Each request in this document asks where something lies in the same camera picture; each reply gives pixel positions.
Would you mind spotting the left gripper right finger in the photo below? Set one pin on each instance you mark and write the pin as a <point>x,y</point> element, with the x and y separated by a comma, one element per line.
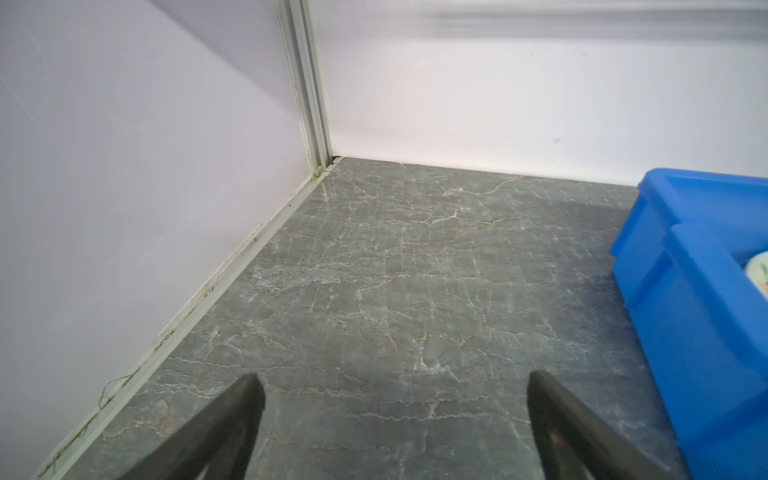
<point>573,442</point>

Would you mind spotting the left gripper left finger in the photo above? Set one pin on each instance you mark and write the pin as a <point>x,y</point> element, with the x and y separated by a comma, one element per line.
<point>217,443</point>

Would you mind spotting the cream floral plate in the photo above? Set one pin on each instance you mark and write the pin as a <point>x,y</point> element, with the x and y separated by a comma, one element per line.
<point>756,269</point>

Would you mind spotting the blue plastic bin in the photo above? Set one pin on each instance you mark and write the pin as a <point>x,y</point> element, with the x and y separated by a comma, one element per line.
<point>701,322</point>

